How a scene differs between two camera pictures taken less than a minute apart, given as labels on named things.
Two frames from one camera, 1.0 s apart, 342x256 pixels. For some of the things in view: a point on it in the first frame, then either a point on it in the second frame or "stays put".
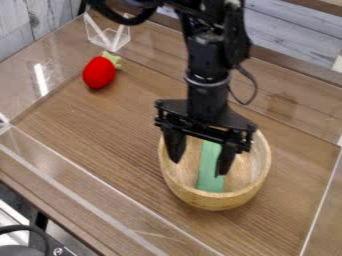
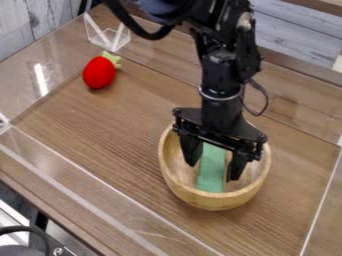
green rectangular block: (210, 183) stays put
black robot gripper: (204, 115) -> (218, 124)
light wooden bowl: (244, 183) stays put
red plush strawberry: (99, 70) stays put
